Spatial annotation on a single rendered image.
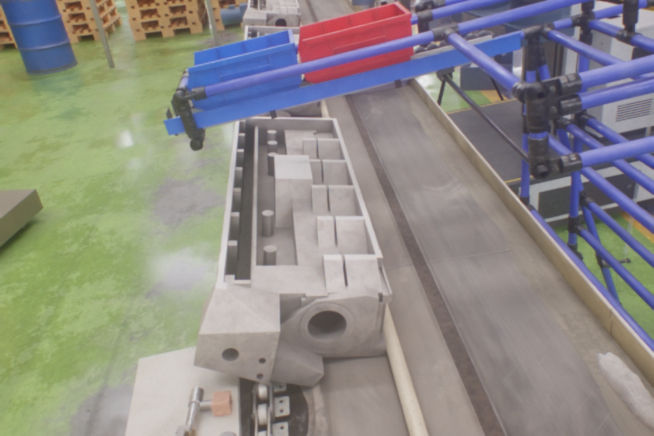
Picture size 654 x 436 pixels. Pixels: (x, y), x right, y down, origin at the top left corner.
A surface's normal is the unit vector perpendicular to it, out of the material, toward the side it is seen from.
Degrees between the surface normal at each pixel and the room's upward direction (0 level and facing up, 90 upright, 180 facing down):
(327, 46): 92
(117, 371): 0
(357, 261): 21
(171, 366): 0
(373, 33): 92
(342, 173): 32
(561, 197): 90
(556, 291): 2
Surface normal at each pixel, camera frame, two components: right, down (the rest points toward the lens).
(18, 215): 0.99, -0.05
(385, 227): -0.12, -0.88
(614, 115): 0.23, 0.41
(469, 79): -0.34, 0.46
